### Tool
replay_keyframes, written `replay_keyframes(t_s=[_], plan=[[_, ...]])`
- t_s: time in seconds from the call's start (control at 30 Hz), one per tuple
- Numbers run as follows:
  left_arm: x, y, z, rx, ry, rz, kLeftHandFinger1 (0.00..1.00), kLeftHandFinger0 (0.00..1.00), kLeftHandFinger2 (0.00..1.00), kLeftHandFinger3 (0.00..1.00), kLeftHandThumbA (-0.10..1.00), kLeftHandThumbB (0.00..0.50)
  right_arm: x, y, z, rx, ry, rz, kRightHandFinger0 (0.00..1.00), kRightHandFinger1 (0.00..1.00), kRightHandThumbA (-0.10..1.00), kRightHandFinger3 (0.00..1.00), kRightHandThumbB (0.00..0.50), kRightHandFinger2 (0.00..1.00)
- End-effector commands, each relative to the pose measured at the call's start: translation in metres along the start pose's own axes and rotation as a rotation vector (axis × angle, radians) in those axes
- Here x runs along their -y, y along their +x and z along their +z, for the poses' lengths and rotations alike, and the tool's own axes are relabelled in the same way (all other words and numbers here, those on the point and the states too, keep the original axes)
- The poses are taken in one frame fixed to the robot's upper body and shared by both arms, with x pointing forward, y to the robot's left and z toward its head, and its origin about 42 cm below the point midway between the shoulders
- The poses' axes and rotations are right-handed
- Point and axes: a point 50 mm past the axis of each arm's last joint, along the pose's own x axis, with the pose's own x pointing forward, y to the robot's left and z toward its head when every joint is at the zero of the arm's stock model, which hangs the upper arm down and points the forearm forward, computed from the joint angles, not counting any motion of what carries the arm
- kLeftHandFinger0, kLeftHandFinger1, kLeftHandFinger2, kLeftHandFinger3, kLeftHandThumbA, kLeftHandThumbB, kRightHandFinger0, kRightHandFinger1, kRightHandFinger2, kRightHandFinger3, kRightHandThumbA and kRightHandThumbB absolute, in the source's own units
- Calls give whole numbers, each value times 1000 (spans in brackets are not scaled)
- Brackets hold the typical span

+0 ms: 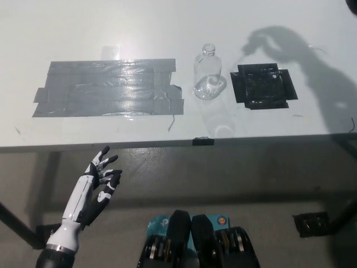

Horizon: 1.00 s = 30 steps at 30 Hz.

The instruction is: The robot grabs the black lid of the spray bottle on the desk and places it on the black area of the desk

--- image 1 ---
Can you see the white and black robot left hand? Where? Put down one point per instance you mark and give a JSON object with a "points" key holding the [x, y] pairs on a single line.
{"points": [[83, 201]]}

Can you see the black robot left chest block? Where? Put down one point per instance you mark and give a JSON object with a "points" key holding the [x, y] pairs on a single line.
{"points": [[178, 226]]}

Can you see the clear plastic bottle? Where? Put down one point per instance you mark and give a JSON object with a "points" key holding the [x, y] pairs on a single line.
{"points": [[207, 69]]}

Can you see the grey table leg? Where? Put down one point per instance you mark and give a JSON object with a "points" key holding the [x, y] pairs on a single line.
{"points": [[48, 190]]}

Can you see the black table foot plate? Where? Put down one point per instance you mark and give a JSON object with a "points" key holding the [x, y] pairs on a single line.
{"points": [[42, 237], [311, 224]]}

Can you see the black slanted table brace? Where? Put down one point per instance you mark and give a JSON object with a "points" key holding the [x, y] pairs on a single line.
{"points": [[16, 223], [344, 213]]}

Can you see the teal cardboard box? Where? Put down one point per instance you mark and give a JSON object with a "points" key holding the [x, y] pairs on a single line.
{"points": [[159, 223]]}

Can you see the small black tape strip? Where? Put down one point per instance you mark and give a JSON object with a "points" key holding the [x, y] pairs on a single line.
{"points": [[203, 142]]}

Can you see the black tape patch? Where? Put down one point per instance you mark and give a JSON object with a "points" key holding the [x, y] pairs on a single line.
{"points": [[260, 88]]}

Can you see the grey duct tape patch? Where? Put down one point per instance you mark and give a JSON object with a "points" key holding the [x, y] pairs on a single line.
{"points": [[111, 89]]}

